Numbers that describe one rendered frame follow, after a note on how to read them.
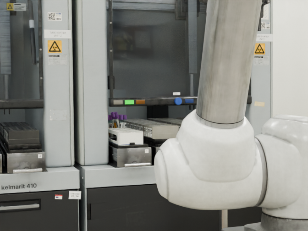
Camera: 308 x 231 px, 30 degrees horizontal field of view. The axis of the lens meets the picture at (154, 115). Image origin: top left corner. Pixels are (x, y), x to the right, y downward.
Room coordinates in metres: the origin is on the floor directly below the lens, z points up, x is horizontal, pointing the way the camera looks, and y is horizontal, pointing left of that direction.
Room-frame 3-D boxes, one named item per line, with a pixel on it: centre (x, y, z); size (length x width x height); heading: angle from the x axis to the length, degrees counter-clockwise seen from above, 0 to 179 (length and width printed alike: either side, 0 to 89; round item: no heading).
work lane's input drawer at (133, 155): (2.48, 0.17, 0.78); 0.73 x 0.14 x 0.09; 18
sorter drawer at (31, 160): (2.35, 0.56, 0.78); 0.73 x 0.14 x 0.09; 18
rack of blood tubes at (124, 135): (2.35, 0.13, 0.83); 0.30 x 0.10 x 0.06; 18
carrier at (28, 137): (2.13, 0.48, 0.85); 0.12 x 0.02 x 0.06; 108
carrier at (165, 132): (2.30, -0.04, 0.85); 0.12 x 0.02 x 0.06; 108
